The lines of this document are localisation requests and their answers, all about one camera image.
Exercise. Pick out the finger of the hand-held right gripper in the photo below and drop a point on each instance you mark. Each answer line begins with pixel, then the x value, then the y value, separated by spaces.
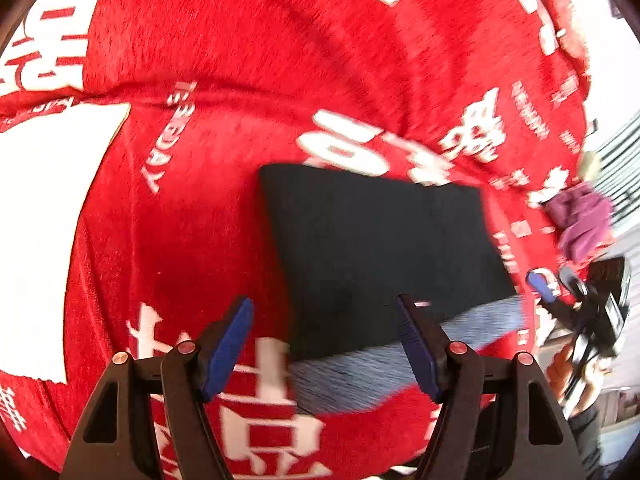
pixel 542 285
pixel 572 280

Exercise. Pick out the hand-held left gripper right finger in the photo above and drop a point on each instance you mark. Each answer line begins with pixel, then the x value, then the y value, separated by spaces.
pixel 417 352

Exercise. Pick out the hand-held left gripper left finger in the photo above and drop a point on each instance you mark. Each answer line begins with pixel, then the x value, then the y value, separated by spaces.
pixel 227 347

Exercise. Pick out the black pants with grey lining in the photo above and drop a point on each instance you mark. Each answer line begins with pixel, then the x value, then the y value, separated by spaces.
pixel 380 245

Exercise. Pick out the person's right hand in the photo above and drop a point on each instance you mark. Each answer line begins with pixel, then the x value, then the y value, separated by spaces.
pixel 560 370

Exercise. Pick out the purple cloth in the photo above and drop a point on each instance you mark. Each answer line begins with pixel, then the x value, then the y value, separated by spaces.
pixel 582 222

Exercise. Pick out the pale green cloth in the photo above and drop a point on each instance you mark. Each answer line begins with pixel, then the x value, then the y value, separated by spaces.
pixel 590 166

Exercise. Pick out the white cloth sheet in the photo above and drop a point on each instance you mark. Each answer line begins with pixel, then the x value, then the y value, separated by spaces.
pixel 55 240

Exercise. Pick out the red printed blanket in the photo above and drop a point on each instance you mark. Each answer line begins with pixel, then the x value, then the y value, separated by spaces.
pixel 225 85

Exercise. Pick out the red satin cloth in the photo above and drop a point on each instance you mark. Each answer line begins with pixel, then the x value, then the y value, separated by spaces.
pixel 565 10

